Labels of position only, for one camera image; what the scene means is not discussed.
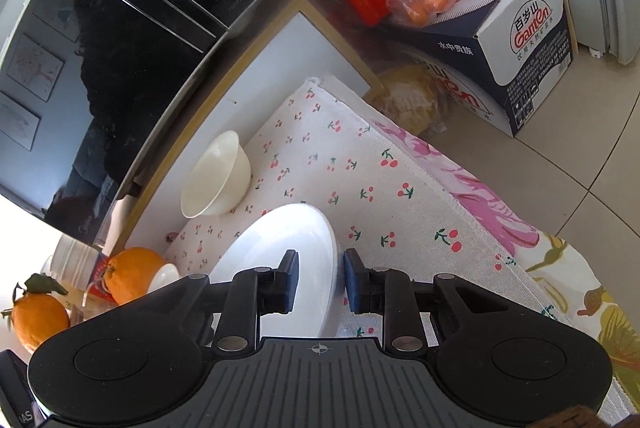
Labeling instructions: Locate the orange with pointed top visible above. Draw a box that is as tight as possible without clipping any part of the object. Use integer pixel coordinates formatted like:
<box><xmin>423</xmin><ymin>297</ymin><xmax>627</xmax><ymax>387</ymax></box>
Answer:
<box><xmin>106</xmin><ymin>247</ymin><xmax>168</xmax><ymax>306</ymax></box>

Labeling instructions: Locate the orange with leaves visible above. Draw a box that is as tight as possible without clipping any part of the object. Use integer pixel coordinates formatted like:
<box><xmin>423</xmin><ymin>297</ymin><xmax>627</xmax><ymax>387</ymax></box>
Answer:
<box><xmin>0</xmin><ymin>273</ymin><xmax>71</xmax><ymax>354</ymax></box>

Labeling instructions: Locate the small white cup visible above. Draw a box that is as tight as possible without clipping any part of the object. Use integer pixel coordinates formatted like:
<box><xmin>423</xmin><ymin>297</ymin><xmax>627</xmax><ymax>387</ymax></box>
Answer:
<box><xmin>146</xmin><ymin>263</ymin><xmax>181</xmax><ymax>294</ymax></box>

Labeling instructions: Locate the cherry print tablecloth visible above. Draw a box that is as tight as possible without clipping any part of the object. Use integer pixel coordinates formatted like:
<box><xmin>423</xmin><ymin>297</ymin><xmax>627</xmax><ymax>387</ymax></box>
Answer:
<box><xmin>164</xmin><ymin>83</ymin><xmax>638</xmax><ymax>428</ymax></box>

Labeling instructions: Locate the person's right forearm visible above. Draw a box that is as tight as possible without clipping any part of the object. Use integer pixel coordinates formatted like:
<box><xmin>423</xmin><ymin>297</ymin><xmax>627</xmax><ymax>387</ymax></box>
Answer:
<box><xmin>532</xmin><ymin>403</ymin><xmax>640</xmax><ymax>428</ymax></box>

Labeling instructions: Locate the white ribbed lid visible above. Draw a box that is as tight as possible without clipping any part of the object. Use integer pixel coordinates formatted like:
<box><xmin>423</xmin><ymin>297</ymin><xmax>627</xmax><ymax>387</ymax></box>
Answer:
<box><xmin>50</xmin><ymin>235</ymin><xmax>101</xmax><ymax>281</ymax></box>

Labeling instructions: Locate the white plate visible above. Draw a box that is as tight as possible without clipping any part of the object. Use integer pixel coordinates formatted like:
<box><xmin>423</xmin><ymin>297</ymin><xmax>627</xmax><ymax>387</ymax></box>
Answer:
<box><xmin>209</xmin><ymin>203</ymin><xmax>338</xmax><ymax>339</ymax></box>

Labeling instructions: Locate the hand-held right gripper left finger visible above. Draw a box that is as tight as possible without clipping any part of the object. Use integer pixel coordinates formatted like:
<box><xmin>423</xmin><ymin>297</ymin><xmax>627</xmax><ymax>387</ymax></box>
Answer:
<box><xmin>187</xmin><ymin>249</ymin><xmax>301</xmax><ymax>357</ymax></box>

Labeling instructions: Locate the navy and white cardboard box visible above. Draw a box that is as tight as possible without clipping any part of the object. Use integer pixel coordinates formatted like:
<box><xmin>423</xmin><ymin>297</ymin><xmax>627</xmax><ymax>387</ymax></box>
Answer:
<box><xmin>400</xmin><ymin>0</ymin><xmax>578</xmax><ymax>139</ymax></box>

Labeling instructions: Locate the white bowl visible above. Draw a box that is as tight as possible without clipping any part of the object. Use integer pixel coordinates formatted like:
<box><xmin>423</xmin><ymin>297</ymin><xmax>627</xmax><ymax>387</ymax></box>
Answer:
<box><xmin>180</xmin><ymin>130</ymin><xmax>252</xmax><ymax>219</ymax></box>

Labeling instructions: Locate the pink floral cloth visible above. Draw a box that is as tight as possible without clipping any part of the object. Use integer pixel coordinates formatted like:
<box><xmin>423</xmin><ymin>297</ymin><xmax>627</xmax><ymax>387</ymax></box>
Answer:
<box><xmin>370</xmin><ymin>118</ymin><xmax>640</xmax><ymax>359</ymax></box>

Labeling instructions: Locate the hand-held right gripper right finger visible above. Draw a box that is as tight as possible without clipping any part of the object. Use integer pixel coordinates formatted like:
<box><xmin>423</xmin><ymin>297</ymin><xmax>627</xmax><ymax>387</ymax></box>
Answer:
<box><xmin>342</xmin><ymin>248</ymin><xmax>501</xmax><ymax>355</ymax></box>

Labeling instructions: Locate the black microwave oven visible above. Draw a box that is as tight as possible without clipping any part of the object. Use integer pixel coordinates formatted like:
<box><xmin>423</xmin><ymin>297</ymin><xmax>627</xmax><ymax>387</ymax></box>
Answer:
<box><xmin>0</xmin><ymin>0</ymin><xmax>278</xmax><ymax>254</ymax></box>

